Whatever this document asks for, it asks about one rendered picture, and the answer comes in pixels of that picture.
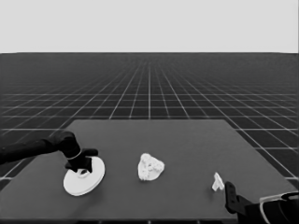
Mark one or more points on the white toothed gear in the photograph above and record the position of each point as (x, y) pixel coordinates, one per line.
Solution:
(144, 160)
(144, 176)
(159, 167)

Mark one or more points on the small white T-shaped piece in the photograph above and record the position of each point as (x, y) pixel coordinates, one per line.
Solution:
(217, 181)

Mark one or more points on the white round carrier with pins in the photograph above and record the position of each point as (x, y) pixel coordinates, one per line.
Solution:
(140, 168)

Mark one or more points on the large thick white disc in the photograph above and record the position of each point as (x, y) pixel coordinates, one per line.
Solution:
(93, 180)

